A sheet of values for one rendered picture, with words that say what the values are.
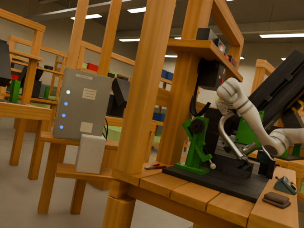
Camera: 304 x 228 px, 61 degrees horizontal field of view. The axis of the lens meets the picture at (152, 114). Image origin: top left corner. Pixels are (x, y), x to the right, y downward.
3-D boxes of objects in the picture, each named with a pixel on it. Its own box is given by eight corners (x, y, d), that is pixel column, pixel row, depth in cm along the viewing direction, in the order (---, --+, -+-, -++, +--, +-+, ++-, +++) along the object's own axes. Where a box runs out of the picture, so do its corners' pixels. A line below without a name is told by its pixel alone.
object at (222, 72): (222, 92, 162) (227, 68, 162) (215, 87, 148) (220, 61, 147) (203, 89, 168) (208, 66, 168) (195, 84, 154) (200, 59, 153)
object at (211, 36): (215, 49, 147) (218, 37, 147) (207, 41, 134) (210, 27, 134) (203, 49, 151) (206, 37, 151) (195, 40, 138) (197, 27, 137)
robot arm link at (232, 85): (230, 76, 118) (251, 98, 117) (216, 88, 119) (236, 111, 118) (234, 74, 111) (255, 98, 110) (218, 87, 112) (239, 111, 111)
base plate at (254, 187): (274, 171, 197) (275, 168, 197) (256, 204, 100) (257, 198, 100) (220, 156, 217) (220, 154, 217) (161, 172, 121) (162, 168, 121)
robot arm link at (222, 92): (227, 110, 124) (241, 98, 123) (223, 99, 111) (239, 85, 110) (217, 101, 127) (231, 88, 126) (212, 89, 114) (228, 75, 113)
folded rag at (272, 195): (269, 197, 106) (271, 190, 106) (291, 205, 101) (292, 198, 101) (261, 201, 98) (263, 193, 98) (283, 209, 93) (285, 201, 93)
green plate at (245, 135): (256, 149, 147) (264, 115, 152) (255, 147, 140) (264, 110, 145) (236, 145, 153) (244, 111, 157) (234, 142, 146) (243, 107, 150)
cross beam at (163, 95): (215, 118, 231) (216, 108, 231) (139, 100, 118) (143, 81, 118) (209, 117, 234) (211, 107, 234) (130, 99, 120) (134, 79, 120)
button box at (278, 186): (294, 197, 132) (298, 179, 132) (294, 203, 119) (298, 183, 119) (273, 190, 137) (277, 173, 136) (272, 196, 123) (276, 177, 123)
